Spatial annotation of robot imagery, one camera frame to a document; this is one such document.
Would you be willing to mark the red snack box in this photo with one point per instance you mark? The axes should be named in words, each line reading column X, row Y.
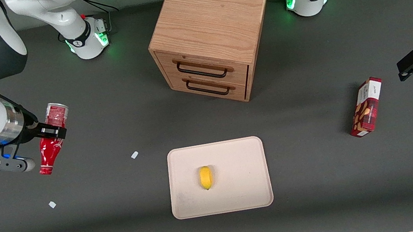
column 367, row 110

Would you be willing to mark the beige plastic tray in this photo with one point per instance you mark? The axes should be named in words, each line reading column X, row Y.
column 238, row 178

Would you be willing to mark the wooden drawer front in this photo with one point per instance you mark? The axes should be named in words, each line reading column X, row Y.
column 207, row 93
column 197, row 61

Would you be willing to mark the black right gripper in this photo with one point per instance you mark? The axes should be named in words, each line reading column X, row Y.
column 32, row 131

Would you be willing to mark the yellow lemon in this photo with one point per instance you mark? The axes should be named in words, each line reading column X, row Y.
column 205, row 177

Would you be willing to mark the red coke bottle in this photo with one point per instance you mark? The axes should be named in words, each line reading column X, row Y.
column 50, row 152

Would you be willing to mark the wooden drawer cabinet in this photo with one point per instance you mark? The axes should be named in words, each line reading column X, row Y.
column 210, row 10

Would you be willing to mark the small white paper scrap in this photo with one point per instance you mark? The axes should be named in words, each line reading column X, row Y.
column 52, row 205
column 134, row 155

